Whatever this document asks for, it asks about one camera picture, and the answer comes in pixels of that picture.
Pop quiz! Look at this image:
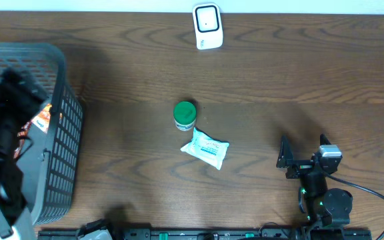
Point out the green lid jar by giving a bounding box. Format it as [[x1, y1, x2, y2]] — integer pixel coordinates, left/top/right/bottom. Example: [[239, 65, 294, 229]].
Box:
[[173, 101, 197, 131]]

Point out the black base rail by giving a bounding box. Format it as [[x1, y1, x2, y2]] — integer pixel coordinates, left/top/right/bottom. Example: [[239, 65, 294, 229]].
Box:
[[37, 227, 373, 240]]

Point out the white barcode scanner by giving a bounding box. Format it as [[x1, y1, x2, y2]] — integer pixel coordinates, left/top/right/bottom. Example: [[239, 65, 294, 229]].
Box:
[[192, 3, 223, 50]]

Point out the orange snack packet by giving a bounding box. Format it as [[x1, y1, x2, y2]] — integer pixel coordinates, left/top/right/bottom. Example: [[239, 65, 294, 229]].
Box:
[[31, 103, 52, 133]]

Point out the red chocolate bar wrapper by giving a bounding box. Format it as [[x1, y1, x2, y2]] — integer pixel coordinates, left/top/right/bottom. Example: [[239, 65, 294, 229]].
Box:
[[14, 122, 32, 159]]

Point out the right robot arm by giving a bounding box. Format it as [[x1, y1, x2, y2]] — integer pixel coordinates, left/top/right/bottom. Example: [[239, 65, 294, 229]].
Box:
[[276, 134, 353, 239]]

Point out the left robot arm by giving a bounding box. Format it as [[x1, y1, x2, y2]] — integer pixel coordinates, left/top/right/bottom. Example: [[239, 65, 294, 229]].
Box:
[[0, 68, 48, 239]]

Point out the white teal wipes pack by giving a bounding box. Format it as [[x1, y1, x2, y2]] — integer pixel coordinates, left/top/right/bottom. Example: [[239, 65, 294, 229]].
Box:
[[181, 127, 229, 170]]

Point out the grey plastic basket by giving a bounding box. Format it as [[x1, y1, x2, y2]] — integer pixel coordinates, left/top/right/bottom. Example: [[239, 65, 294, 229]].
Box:
[[0, 43, 84, 225]]

